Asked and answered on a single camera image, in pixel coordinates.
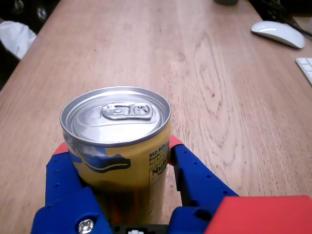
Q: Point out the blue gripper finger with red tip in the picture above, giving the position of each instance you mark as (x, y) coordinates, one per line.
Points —
(200, 185)
(63, 200)

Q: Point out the yellow energy drink can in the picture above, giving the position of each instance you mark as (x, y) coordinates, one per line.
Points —
(117, 156)

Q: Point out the white keyboard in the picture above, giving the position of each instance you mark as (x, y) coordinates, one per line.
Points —
(306, 69)

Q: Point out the white crumpled cloth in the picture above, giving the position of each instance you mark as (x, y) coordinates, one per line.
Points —
(14, 36)

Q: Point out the white computer mouse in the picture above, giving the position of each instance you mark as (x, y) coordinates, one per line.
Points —
(278, 33)

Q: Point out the black office chair base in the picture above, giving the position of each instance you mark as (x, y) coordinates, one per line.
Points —
(41, 13)

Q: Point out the red camera mount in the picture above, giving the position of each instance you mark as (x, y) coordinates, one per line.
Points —
(263, 217)

